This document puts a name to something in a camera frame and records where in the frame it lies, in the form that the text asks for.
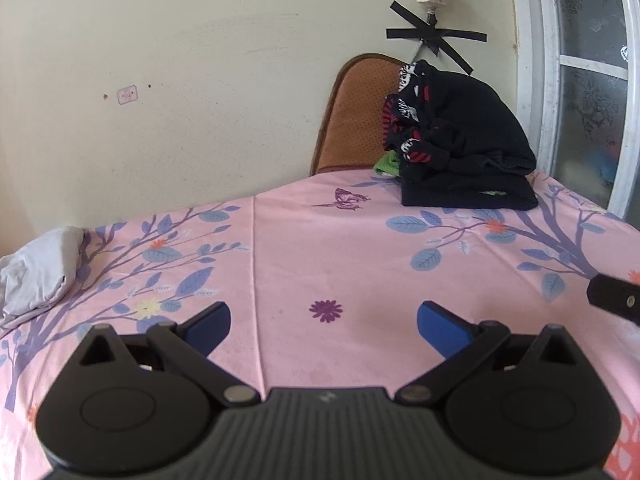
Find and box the black patterned knit sweater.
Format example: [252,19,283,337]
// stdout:
[382,61,536,176]

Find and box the pink floral bed sheet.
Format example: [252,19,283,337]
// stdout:
[1,170,639,479]

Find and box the folded black garment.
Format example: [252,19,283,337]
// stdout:
[401,174,538,210]

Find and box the folded white cloth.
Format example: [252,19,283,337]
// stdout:
[1,226,85,335]

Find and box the green garment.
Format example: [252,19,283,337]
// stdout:
[373,151,400,178]

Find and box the brown woven cushion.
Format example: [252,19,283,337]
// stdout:
[310,53,402,176]

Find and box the small wall sticker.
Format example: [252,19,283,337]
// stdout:
[116,84,139,105]

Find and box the white window frame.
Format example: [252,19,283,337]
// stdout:
[513,0,639,226]

